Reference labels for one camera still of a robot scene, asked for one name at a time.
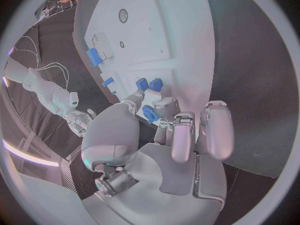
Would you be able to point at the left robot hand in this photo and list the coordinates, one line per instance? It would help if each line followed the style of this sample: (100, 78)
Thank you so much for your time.
(150, 181)

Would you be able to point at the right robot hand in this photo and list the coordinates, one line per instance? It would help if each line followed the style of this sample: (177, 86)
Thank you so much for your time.
(79, 120)

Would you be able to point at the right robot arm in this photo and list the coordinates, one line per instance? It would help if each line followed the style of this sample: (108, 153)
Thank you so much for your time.
(44, 87)

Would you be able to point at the white task board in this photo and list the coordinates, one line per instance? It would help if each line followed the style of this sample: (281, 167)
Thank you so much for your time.
(145, 33)

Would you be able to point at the blue peg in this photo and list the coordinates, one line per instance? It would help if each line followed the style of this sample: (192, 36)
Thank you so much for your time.
(114, 93)

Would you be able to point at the blue short cylinder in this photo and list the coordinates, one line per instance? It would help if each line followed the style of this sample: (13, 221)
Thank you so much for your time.
(107, 82)

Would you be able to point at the glowing light bar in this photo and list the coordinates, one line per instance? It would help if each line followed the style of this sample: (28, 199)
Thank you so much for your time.
(28, 156)

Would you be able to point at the blue block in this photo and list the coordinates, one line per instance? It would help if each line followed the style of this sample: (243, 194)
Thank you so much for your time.
(155, 85)
(142, 84)
(93, 57)

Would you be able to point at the blue gear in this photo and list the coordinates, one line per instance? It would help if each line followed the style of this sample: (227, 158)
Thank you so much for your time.
(149, 114)

